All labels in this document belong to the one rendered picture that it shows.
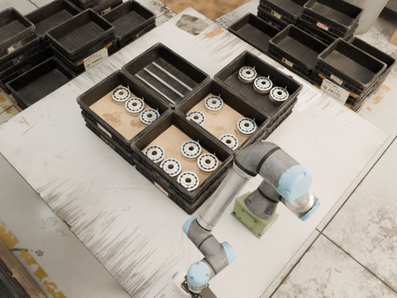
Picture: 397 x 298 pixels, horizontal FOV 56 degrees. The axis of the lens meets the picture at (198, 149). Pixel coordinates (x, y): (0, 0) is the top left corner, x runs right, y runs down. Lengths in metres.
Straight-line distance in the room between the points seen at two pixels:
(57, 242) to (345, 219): 1.95
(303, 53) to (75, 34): 1.75
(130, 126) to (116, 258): 0.66
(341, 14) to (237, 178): 2.35
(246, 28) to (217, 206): 2.31
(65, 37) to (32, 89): 0.46
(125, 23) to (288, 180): 2.35
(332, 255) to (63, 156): 1.79
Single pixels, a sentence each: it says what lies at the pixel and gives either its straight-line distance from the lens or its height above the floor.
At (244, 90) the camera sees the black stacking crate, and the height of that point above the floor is 0.83.
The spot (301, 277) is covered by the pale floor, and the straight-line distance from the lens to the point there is 2.58.
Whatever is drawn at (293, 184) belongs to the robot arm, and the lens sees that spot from 1.19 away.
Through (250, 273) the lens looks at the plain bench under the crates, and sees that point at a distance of 1.77.
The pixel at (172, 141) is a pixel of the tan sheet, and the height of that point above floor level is 0.83.
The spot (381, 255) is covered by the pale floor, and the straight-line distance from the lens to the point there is 2.83.
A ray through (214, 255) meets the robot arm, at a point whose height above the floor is 1.09.
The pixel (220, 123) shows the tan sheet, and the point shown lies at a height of 0.83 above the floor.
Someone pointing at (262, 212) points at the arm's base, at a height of 0.88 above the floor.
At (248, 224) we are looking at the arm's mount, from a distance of 1.79.
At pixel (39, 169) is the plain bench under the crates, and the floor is 0.70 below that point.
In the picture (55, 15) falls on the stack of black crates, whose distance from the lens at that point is 3.44.
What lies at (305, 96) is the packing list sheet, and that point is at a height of 0.70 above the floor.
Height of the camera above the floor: 2.39
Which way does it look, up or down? 57 degrees down
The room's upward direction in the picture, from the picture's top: 5 degrees clockwise
